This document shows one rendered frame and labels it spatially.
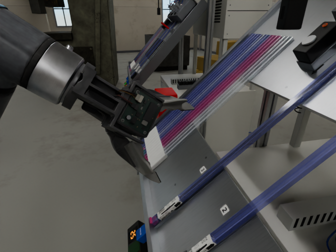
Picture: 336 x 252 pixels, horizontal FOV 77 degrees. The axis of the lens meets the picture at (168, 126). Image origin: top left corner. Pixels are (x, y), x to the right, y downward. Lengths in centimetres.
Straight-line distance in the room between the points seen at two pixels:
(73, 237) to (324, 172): 129
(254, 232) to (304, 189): 49
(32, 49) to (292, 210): 65
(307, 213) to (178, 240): 37
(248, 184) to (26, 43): 69
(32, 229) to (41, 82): 138
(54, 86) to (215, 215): 32
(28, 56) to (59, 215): 140
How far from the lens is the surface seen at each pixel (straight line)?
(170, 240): 45
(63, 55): 31
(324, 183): 90
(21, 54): 30
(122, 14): 916
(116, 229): 144
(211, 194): 42
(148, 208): 51
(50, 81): 30
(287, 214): 66
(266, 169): 87
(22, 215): 175
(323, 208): 72
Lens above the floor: 111
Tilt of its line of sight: 26 degrees down
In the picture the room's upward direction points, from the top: 1 degrees counter-clockwise
